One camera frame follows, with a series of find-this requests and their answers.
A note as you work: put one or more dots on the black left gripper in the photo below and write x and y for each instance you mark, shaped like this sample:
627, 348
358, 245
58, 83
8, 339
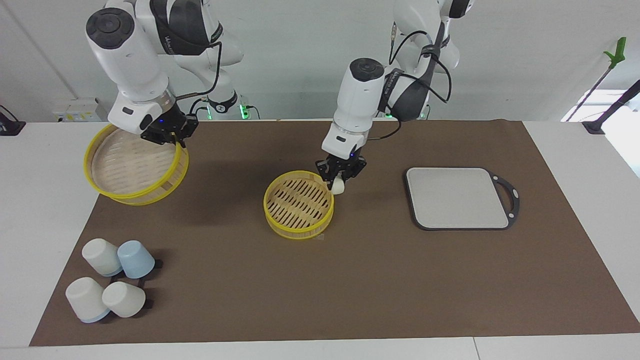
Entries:
342, 162

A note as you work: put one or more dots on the black table clamp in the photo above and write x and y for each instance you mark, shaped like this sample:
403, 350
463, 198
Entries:
11, 127

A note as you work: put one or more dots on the yellow rimmed steamer basket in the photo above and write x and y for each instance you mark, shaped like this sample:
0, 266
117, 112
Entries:
130, 167

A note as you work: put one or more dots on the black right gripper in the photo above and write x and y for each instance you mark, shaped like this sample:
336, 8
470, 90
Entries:
167, 127

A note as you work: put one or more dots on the white cutting board grey rim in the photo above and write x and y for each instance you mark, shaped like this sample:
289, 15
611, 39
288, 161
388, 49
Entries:
455, 197

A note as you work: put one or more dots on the yellow bamboo steamer base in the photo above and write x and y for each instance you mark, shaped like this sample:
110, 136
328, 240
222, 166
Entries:
297, 205

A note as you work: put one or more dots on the white steamed bun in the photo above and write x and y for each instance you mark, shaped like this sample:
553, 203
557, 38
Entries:
338, 186

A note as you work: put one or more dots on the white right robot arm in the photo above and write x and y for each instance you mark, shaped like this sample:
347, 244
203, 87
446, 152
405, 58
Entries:
125, 55

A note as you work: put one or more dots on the black cup stand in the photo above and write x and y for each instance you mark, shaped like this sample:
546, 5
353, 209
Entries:
159, 263
149, 303

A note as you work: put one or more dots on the brown table mat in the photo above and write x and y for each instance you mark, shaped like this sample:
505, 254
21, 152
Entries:
350, 290

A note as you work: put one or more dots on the black pole with base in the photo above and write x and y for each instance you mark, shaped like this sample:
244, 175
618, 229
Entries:
594, 127

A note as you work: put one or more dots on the white wall socket box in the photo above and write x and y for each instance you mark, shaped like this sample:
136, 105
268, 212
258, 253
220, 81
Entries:
77, 111

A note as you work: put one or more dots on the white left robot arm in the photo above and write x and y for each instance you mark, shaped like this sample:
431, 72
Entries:
357, 100

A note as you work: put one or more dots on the white plastic cup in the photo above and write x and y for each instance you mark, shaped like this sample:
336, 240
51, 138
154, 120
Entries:
100, 255
122, 299
85, 297

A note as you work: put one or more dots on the green-tipped thin pole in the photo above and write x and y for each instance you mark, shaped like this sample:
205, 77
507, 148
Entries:
616, 52

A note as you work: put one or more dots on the light blue plastic cup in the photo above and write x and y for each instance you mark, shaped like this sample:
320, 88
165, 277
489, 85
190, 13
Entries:
136, 260

